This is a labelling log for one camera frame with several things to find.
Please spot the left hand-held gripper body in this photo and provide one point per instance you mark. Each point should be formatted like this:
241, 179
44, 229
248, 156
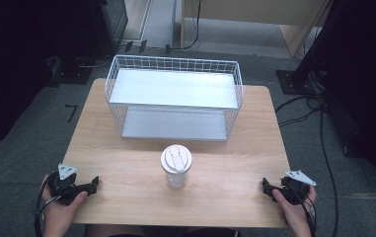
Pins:
64, 188

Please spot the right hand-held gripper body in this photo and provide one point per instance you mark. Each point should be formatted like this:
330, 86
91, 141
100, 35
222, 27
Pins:
294, 189

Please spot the person's left hand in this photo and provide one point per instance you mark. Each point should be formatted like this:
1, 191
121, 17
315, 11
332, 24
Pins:
59, 215

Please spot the person's right hand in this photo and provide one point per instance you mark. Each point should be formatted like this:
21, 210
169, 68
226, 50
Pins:
295, 217

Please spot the clear cup with white lid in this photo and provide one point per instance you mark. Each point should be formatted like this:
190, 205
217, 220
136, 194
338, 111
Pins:
176, 164

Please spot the black metal stand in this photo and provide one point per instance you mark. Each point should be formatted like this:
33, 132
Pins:
302, 77

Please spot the dark equipment cabinet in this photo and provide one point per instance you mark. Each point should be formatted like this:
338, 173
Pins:
110, 23

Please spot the wooden cabinet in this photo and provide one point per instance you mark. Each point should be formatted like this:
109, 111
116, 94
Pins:
258, 13

